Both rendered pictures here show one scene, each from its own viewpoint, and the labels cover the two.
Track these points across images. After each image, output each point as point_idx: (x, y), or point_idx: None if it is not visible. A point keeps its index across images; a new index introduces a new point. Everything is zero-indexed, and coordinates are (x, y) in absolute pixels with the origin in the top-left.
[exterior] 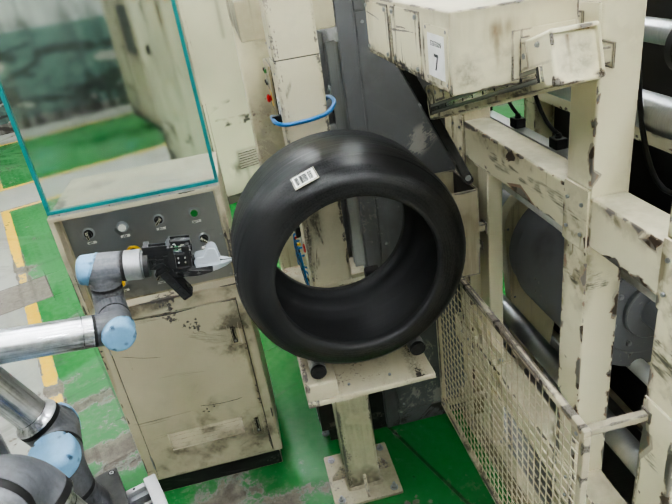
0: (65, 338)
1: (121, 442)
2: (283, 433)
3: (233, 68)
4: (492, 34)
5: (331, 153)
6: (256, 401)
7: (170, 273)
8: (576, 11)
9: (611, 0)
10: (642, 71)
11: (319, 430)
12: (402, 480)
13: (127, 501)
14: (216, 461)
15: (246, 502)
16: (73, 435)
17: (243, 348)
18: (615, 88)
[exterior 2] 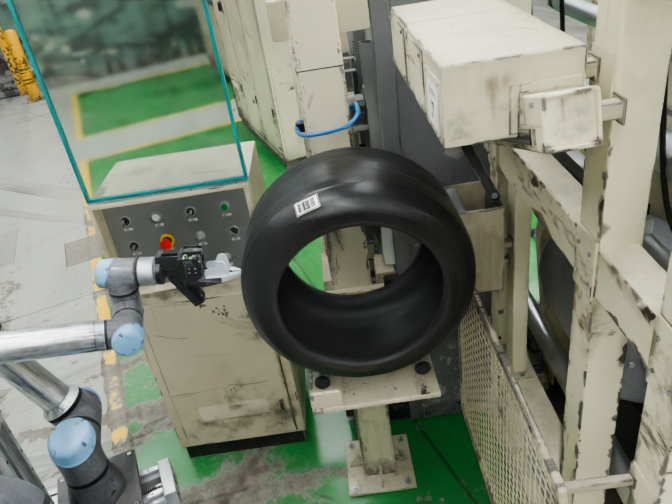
0: (78, 342)
1: (162, 404)
2: (310, 413)
3: None
4: (487, 89)
5: (337, 180)
6: (281, 385)
7: (181, 282)
8: (583, 66)
9: (628, 51)
10: None
11: (345, 414)
12: (417, 475)
13: (138, 484)
14: (242, 435)
15: (267, 477)
16: (91, 421)
17: None
18: (630, 141)
